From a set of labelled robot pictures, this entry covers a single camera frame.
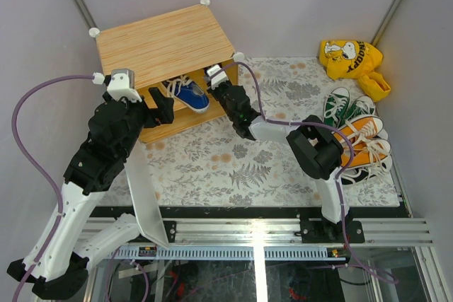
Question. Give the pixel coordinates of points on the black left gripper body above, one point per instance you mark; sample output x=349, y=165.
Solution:
x=136, y=114

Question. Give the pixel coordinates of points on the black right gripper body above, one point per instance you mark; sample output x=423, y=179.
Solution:
x=221, y=93

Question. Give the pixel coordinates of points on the blue sneaker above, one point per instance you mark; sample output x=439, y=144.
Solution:
x=187, y=91

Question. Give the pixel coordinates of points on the orange sneaker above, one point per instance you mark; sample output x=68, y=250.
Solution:
x=366, y=154
x=362, y=130

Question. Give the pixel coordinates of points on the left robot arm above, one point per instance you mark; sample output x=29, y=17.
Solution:
x=59, y=264

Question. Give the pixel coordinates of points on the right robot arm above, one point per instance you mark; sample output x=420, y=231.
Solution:
x=317, y=151

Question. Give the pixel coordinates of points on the wooden shoe cabinet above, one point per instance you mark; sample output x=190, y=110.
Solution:
x=160, y=48

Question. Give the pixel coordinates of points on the translucent white cabinet door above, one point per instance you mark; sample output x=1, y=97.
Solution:
x=144, y=201

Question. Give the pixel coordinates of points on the green sneaker left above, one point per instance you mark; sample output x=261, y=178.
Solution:
x=335, y=106

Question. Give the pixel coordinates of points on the green sneaker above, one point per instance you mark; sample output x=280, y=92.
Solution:
x=335, y=106
x=363, y=105

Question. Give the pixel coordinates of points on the yellow Snoopy bag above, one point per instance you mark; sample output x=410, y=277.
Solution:
x=352, y=59

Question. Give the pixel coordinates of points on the green sneaker right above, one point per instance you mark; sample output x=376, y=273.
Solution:
x=363, y=105

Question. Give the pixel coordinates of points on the black white sneaker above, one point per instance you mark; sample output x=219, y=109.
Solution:
x=363, y=174

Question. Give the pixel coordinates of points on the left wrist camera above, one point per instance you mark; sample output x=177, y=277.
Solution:
x=121, y=86

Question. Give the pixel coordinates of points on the aluminium rail frame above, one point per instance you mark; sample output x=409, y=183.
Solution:
x=273, y=254

